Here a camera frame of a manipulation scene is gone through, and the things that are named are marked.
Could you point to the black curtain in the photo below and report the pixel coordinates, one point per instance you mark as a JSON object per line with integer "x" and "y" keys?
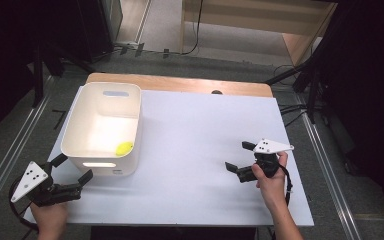
{"x": 373, "y": 83}
{"x": 3, "y": 50}

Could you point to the black metal stand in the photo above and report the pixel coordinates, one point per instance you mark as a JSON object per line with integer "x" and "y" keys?
{"x": 38, "y": 76}

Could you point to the wooden table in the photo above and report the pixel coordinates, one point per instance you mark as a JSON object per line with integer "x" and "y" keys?
{"x": 180, "y": 83}

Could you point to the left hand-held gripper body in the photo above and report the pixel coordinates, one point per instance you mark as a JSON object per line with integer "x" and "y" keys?
{"x": 30, "y": 181}

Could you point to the yellow tennis ball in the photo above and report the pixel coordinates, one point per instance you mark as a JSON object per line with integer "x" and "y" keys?
{"x": 124, "y": 148}

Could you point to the white board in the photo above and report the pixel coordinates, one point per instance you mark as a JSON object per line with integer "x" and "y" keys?
{"x": 196, "y": 133}

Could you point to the light wooden furniture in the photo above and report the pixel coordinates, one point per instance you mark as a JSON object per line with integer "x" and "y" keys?
{"x": 296, "y": 43}

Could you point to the white plastic storage bin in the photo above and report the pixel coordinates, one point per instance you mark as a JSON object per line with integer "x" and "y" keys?
{"x": 103, "y": 126}

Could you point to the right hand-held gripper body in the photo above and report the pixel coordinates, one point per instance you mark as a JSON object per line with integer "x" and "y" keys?
{"x": 268, "y": 163}

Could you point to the small black round knob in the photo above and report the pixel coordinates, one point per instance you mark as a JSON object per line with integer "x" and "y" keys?
{"x": 216, "y": 92}

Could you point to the metal floor rail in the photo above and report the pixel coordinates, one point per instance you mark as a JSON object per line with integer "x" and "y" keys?
{"x": 323, "y": 160}
{"x": 13, "y": 150}

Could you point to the person's right hand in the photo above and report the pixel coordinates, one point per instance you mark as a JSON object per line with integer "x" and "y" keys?
{"x": 271, "y": 190}

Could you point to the person's left hand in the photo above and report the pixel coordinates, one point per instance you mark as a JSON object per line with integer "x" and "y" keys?
{"x": 50, "y": 220}

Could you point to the black tripod stand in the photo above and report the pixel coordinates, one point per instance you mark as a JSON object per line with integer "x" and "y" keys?
{"x": 313, "y": 93}

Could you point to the black cabinet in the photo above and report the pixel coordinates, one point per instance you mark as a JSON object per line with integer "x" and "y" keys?
{"x": 96, "y": 26}

